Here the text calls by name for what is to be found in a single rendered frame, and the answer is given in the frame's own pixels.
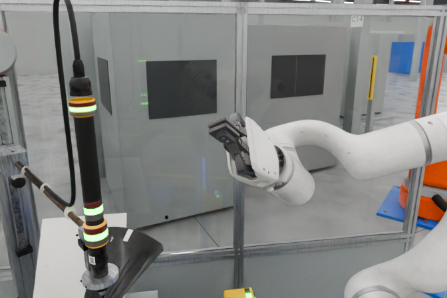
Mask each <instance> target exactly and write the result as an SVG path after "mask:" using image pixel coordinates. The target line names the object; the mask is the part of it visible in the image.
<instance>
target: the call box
mask: <svg viewBox="0 0 447 298"><path fill-rule="evenodd" d="M244 289H246V288H243V289H231V290H225V291H224V293H223V298H247V297H246V293H245V290H244ZM249 290H250V293H251V296H252V298H255V297H254V294H253V291H252V288H249Z"/></svg>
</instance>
